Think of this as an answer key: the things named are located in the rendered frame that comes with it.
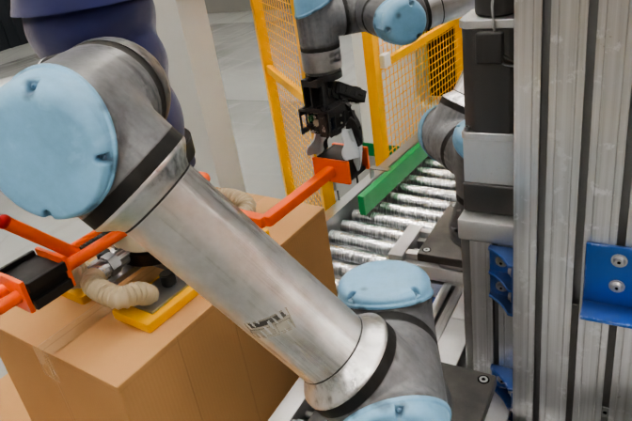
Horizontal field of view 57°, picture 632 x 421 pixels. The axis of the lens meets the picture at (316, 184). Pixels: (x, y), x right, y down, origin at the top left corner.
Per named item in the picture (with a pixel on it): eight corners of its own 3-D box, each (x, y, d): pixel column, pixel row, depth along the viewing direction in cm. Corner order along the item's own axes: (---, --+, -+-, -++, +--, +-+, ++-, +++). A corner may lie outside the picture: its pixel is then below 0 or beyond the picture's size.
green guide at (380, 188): (480, 88, 353) (479, 74, 349) (497, 89, 347) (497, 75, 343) (343, 211, 238) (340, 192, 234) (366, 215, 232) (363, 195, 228)
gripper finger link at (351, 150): (345, 180, 115) (326, 138, 113) (360, 168, 120) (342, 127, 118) (357, 177, 113) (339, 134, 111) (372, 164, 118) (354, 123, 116)
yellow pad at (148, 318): (236, 227, 130) (231, 208, 127) (271, 236, 124) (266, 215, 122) (113, 319, 105) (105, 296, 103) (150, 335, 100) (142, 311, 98)
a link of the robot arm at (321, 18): (342, -16, 102) (295, -8, 100) (350, 47, 107) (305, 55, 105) (330, -19, 109) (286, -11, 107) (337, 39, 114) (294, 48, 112)
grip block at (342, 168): (336, 163, 128) (333, 142, 126) (370, 167, 123) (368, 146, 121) (314, 179, 122) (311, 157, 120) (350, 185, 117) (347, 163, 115)
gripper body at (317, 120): (301, 137, 115) (292, 78, 110) (324, 122, 121) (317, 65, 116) (333, 141, 111) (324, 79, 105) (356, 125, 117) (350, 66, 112)
